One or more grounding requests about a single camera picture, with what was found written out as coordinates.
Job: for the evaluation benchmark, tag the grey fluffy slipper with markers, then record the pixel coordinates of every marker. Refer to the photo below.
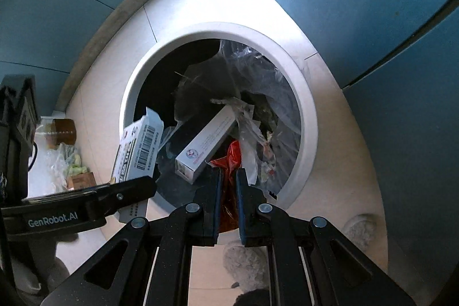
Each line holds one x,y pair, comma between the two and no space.
360,230
244,261

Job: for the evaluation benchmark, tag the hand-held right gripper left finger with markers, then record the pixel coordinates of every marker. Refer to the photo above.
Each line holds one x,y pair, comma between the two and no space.
217,202

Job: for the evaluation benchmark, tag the white round trash bin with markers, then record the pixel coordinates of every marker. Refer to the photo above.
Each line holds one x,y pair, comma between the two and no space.
222,30

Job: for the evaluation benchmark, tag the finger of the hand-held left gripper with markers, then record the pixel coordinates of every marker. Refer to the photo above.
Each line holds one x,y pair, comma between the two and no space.
122,196

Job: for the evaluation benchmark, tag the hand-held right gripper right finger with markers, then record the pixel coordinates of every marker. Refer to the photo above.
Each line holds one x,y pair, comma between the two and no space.
242,202

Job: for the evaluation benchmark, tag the brown jar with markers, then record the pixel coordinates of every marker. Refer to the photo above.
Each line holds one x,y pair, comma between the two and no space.
62,132

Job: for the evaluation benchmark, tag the clear orange candy wrapper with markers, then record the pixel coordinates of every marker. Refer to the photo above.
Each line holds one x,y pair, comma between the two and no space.
268,157

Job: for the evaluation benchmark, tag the white medicine box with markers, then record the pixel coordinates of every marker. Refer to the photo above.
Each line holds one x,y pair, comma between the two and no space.
140,148

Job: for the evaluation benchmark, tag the white plastic wrapper red print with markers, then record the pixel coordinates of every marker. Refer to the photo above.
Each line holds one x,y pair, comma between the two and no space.
247,134

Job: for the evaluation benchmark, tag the large clear plastic bag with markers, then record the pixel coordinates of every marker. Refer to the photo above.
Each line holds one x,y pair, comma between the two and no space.
258,76

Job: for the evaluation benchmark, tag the red plastic packet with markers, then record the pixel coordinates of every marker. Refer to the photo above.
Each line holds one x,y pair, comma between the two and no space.
229,157

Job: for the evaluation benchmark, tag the person's dark fleece pants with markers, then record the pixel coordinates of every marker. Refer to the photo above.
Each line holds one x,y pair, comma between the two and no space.
252,297

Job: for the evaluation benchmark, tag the small brown cardboard box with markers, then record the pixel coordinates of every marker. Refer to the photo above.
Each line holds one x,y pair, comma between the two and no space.
81,181

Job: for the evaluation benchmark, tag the clear plastic bag with items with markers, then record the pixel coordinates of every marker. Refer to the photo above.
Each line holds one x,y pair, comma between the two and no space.
71,162

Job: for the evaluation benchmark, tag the long white pink toothpaste box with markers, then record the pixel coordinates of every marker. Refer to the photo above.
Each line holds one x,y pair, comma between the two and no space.
204,148

